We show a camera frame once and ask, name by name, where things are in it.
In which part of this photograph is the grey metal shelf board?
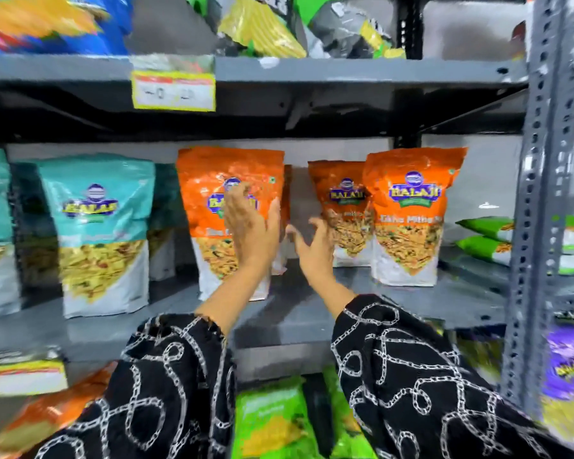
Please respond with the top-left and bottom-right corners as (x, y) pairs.
(0, 258), (512, 365)
(0, 53), (529, 89)

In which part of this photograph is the grey snack packet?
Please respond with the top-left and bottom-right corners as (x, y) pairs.
(309, 0), (407, 60)

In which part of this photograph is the blue snack packet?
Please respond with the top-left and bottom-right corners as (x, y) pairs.
(0, 0), (134, 56)

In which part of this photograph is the bright green snack packet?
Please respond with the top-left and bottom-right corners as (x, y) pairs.
(232, 376), (320, 459)
(322, 365), (379, 459)

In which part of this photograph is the purple snack packet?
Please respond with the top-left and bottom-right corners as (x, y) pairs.
(540, 324), (574, 446)

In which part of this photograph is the green and white snack packet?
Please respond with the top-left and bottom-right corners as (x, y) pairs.
(456, 235), (574, 276)
(456, 215), (574, 250)

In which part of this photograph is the yellow ridged snack packet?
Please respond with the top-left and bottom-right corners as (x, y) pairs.
(217, 0), (308, 59)

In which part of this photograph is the person's left forearm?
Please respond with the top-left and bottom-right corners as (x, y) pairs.
(33, 265), (274, 459)

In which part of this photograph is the grey perforated rack upright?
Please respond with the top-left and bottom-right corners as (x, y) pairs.
(499, 0), (574, 416)

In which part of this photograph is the yellow price label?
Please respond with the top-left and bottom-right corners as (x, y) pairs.
(130, 70), (217, 112)
(0, 359), (70, 397)

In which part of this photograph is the person's left hand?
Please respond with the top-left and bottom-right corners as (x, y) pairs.
(224, 183), (281, 279)

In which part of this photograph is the orange and white snack packet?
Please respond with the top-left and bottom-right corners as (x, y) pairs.
(0, 361), (119, 459)

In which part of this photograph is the person's right forearm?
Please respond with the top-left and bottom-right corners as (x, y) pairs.
(310, 270), (574, 459)

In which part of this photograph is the person's right hand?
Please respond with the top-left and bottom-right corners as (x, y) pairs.
(285, 217), (338, 285)

